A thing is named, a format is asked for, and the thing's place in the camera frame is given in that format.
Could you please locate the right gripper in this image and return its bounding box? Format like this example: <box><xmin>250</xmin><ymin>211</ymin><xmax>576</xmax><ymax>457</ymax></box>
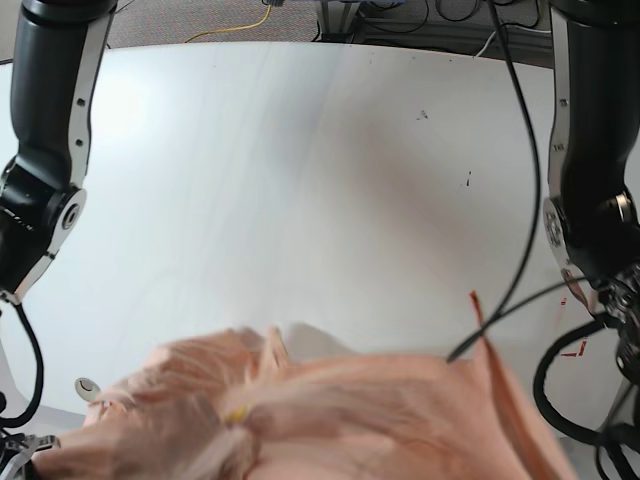
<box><xmin>0</xmin><ymin>433</ymin><xmax>60</xmax><ymax>480</ymax></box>

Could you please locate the peach t-shirt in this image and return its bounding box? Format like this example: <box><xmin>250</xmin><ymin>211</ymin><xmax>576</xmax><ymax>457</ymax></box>
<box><xmin>32</xmin><ymin>289</ymin><xmax>581</xmax><ymax>480</ymax></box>

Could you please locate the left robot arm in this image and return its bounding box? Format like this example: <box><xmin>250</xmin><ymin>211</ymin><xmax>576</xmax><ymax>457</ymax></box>
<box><xmin>545</xmin><ymin>1</ymin><xmax>639</xmax><ymax>384</ymax></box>

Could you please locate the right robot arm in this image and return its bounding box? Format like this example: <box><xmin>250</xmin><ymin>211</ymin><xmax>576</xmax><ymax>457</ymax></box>
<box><xmin>1</xmin><ymin>0</ymin><xmax>117</xmax><ymax>479</ymax></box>

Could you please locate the left table grommet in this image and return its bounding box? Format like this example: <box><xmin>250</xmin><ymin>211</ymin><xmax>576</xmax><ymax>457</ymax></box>
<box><xmin>74</xmin><ymin>377</ymin><xmax>101</xmax><ymax>403</ymax></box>

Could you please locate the red tape rectangle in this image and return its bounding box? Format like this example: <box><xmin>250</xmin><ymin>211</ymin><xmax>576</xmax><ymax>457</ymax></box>
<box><xmin>555</xmin><ymin>295</ymin><xmax>592</xmax><ymax>358</ymax></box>

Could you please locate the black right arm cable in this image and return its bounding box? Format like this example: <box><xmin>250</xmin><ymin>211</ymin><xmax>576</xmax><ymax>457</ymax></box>
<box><xmin>0</xmin><ymin>302</ymin><xmax>46</xmax><ymax>426</ymax></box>

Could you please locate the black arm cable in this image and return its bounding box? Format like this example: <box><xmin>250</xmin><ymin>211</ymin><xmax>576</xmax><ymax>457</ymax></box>
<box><xmin>444</xmin><ymin>0</ymin><xmax>596</xmax><ymax>364</ymax></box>
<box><xmin>0</xmin><ymin>302</ymin><xmax>46</xmax><ymax>426</ymax></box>

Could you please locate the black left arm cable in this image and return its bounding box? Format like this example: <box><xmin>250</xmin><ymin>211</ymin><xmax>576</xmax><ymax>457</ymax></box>
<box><xmin>444</xmin><ymin>0</ymin><xmax>596</xmax><ymax>364</ymax></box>

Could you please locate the yellow cable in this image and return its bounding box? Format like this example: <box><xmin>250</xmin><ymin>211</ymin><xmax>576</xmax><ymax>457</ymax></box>
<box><xmin>185</xmin><ymin>10</ymin><xmax>274</xmax><ymax>45</ymax></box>

